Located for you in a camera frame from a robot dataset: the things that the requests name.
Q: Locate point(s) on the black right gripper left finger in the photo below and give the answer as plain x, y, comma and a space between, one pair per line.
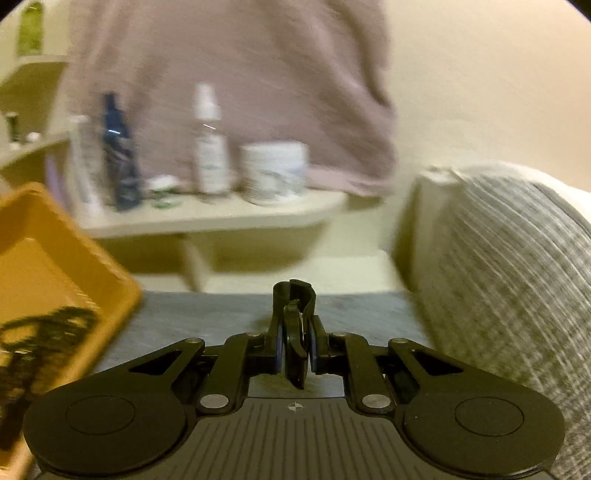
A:
230, 366

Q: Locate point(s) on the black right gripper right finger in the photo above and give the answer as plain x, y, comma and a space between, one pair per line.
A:
350, 357

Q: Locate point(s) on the orange plastic tray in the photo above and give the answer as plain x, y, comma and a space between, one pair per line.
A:
47, 263

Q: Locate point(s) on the grey checked cushion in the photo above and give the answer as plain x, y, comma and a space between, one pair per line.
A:
501, 270

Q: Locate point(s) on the large white cream jar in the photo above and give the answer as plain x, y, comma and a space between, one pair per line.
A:
274, 172

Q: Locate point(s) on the small green white jar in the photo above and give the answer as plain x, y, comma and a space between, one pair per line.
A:
163, 191

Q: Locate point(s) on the clear spray bottle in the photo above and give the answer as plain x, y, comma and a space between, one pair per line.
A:
211, 164

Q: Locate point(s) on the dark blue spray bottle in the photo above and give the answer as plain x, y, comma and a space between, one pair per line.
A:
121, 165

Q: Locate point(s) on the blue white tube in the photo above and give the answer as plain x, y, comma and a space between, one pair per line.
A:
84, 156

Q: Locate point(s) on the lilac tube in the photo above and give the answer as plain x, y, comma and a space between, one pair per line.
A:
55, 180

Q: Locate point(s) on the mauve hanging towel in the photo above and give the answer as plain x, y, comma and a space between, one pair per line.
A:
311, 71

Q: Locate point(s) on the cream wooden shelf unit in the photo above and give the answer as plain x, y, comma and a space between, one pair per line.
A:
332, 239

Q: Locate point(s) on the lying black white stick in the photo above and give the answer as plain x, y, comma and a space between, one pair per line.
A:
33, 137

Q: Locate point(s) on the standing black white stick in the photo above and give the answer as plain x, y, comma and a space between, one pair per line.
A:
12, 119

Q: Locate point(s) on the green bottle top shelf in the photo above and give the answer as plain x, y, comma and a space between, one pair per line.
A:
31, 30

